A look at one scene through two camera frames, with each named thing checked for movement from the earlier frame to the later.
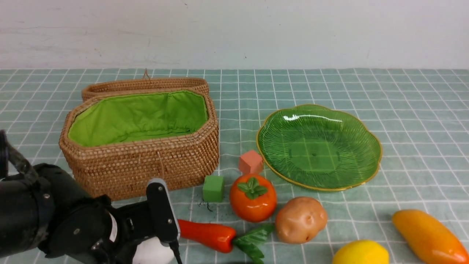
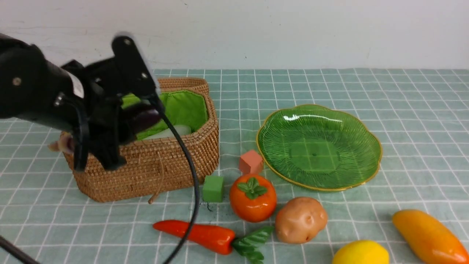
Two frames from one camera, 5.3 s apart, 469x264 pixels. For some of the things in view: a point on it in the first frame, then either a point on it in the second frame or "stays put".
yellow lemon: [361, 252] stays put
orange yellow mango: [438, 244] stays put
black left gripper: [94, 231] to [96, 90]
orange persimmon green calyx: [253, 198] stays put
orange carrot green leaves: [221, 238] stays put
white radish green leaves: [150, 250] to [181, 130]
